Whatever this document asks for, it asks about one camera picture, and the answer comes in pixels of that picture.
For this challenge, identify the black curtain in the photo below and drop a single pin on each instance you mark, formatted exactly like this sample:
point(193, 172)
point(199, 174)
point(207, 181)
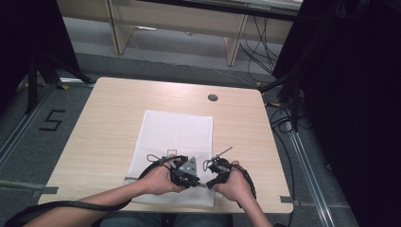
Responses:
point(353, 94)
point(19, 38)

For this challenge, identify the white cloth mat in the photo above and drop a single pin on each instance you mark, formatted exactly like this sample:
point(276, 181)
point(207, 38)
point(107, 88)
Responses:
point(176, 132)

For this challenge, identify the person's right hand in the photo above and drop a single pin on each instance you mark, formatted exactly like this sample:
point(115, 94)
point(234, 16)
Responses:
point(236, 186)

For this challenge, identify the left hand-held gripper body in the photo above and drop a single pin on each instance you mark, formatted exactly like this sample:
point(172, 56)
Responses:
point(186, 167)

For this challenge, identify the person's left hand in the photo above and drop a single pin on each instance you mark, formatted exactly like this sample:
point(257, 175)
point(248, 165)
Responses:
point(159, 183)

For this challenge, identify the grey tape strip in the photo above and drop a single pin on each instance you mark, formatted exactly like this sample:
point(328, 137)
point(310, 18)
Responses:
point(45, 190)
point(288, 199)

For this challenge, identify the black tape floor marking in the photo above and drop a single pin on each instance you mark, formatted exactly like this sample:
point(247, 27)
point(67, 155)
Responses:
point(52, 120)

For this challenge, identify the black metal stand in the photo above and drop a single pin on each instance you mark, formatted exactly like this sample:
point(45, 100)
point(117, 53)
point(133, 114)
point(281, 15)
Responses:
point(294, 94)
point(31, 85)

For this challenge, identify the light wooden desk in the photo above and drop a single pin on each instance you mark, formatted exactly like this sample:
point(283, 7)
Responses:
point(176, 19)

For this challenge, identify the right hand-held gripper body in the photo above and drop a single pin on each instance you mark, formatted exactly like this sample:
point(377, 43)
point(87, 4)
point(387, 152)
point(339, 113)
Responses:
point(220, 168)

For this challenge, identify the person's legs in jeans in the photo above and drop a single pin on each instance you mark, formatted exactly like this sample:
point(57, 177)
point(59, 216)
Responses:
point(132, 220)

